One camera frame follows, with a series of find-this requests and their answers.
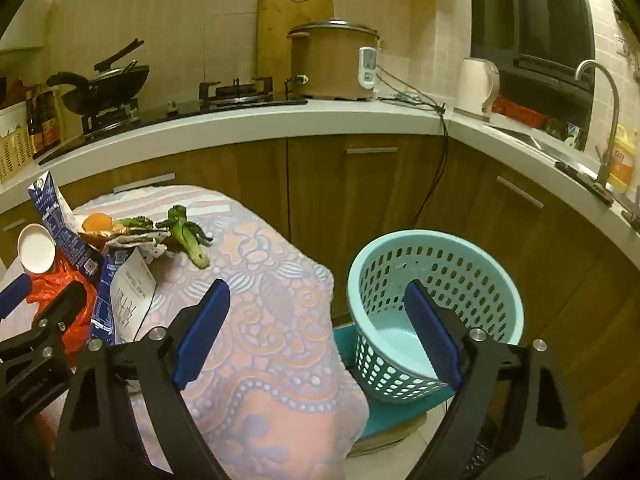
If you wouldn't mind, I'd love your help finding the steel kitchen sink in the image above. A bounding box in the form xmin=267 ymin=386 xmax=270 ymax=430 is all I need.
xmin=482 ymin=125 xmax=601 ymax=171

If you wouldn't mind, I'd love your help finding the dark kitchen window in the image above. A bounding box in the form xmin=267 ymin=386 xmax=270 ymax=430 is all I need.
xmin=467 ymin=0 xmax=598 ymax=121

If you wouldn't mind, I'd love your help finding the patterned pink blanket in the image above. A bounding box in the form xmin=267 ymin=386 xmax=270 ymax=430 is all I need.
xmin=0 ymin=185 xmax=371 ymax=480

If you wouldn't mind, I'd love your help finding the white round cup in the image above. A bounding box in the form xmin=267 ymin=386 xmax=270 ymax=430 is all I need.
xmin=17 ymin=223 xmax=57 ymax=273

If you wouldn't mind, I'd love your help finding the white electric kettle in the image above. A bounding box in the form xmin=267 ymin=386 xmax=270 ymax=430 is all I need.
xmin=452 ymin=57 xmax=501 ymax=122

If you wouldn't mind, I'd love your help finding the white and blue flattened box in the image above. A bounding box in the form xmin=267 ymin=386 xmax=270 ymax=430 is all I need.
xmin=90 ymin=249 xmax=158 ymax=346

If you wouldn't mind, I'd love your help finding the green bok choy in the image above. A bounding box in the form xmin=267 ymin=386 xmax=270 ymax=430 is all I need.
xmin=155 ymin=205 xmax=215 ymax=269

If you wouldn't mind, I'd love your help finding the blue milk carton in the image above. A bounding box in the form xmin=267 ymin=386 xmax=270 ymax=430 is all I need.
xmin=27 ymin=171 xmax=108 ymax=286

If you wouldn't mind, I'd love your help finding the orange plastic bag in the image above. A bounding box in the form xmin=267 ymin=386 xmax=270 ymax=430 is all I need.
xmin=27 ymin=255 xmax=101 ymax=356

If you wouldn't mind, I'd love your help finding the teal plastic basket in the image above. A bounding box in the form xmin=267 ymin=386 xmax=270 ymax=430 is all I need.
xmin=347 ymin=230 xmax=525 ymax=403

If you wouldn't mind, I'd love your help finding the red packet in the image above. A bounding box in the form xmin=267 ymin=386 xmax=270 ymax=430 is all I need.
xmin=492 ymin=96 xmax=546 ymax=128

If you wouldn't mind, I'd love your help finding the green vegetable scrap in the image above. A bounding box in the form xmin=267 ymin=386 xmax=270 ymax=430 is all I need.
xmin=114 ymin=216 xmax=156 ymax=231

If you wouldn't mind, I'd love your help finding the yellow detergent bottle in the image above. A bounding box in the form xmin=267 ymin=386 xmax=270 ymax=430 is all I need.
xmin=607 ymin=125 xmax=637 ymax=193

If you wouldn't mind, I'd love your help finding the black power cable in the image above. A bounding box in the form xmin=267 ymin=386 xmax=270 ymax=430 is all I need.
xmin=375 ymin=65 xmax=451 ymax=223

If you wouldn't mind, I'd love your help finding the beige rice cooker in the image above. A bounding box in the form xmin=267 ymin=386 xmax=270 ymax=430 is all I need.
xmin=286 ymin=19 xmax=386 ymax=101

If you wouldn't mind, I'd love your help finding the black pan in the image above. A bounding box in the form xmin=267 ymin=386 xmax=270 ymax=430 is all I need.
xmin=46 ymin=72 xmax=101 ymax=116

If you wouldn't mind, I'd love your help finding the black gas stove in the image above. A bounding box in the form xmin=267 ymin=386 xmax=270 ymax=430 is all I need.
xmin=37 ymin=77 xmax=308 ymax=166

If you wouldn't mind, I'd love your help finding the black wok with lid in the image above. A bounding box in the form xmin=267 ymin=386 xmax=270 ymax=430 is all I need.
xmin=92 ymin=38 xmax=151 ymax=106

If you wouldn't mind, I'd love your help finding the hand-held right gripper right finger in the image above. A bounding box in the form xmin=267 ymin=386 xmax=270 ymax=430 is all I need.
xmin=400 ymin=280 xmax=586 ymax=480

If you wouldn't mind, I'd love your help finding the yellow perforated utensil holder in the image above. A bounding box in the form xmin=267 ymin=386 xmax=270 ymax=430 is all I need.
xmin=0 ymin=125 xmax=33 ymax=186

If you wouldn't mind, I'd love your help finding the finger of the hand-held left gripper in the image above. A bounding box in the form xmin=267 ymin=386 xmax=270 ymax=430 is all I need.
xmin=0 ymin=280 xmax=101 ymax=413
xmin=0 ymin=276 xmax=34 ymax=323

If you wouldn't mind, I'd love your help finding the orange peel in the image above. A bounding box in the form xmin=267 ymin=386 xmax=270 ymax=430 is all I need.
xmin=81 ymin=214 xmax=115 ymax=233

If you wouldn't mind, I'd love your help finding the wooden cutting board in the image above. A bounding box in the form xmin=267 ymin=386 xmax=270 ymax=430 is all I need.
xmin=256 ymin=0 xmax=335 ymax=96

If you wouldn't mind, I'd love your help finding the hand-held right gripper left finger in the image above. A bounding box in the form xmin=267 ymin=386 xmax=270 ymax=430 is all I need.
xmin=52 ymin=277 xmax=236 ymax=480

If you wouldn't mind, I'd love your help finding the white plug-in timer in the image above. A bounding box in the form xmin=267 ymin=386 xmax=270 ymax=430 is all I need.
xmin=357 ymin=46 xmax=378 ymax=90

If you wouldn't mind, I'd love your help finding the steel kitchen faucet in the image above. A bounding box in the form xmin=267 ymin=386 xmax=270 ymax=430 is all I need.
xmin=574 ymin=59 xmax=621 ymax=196

